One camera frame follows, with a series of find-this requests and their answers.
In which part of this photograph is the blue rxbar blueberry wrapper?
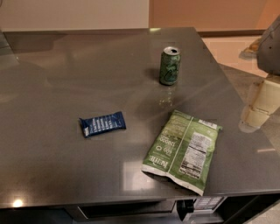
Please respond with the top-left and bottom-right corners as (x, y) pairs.
(79, 111), (126, 137)

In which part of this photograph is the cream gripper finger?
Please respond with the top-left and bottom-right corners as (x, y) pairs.
(239, 74), (280, 133)

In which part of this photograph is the green soda can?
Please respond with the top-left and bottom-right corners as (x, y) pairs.
(159, 46), (181, 86)

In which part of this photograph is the green kettle chips bag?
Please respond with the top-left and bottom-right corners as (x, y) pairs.
(142, 110), (222, 196)

